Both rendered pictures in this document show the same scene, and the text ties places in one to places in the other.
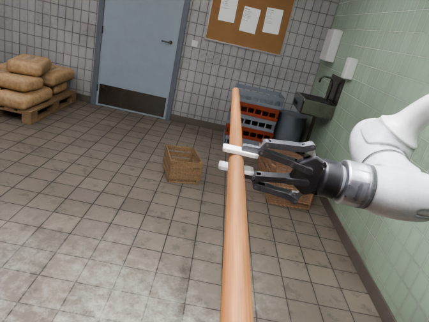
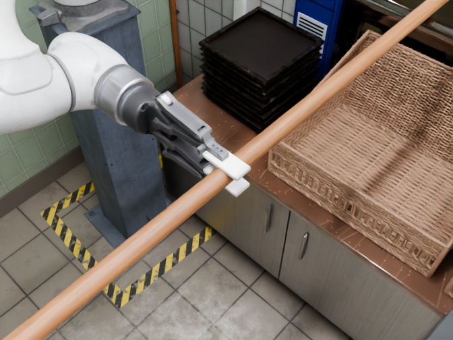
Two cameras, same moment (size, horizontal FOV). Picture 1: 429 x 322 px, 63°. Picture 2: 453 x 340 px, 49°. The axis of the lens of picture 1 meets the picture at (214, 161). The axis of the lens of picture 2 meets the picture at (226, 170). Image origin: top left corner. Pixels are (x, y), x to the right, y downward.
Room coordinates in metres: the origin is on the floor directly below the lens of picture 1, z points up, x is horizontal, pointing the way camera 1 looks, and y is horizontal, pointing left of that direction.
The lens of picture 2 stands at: (0.99, 0.29, 1.76)
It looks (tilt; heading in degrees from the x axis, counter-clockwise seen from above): 50 degrees down; 225
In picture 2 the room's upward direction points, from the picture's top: straight up
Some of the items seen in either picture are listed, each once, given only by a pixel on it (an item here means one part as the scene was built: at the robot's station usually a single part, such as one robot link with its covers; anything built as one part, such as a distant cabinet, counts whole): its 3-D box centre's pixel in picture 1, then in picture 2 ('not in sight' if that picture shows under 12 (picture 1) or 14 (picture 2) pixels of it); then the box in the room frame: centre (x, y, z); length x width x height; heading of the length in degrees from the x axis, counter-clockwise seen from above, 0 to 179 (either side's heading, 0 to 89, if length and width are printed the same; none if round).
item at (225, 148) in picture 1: (240, 151); (226, 161); (0.66, -0.05, 1.21); 0.07 x 0.03 x 0.01; 92
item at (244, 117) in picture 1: (251, 118); not in sight; (4.50, -0.34, 0.38); 0.60 x 0.40 x 0.15; 90
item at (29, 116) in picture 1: (23, 99); not in sight; (4.11, 2.44, 0.07); 1.20 x 0.80 x 0.14; 2
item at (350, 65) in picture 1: (349, 68); not in sight; (3.64, -1.09, 1.28); 0.09 x 0.09 x 0.20; 2
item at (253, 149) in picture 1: (255, 145); (212, 144); (0.66, -0.07, 1.23); 0.05 x 0.01 x 0.03; 92
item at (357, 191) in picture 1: (350, 183); (127, 96); (0.66, -0.27, 1.20); 0.09 x 0.06 x 0.09; 2
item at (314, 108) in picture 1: (309, 114); not in sight; (3.99, -0.94, 0.69); 0.46 x 0.36 x 0.94; 2
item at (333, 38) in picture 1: (331, 45); not in sight; (4.50, -1.04, 1.45); 0.28 x 0.11 x 0.36; 2
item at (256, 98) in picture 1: (258, 96); not in sight; (4.50, -0.36, 0.68); 0.60 x 0.40 x 0.15; 92
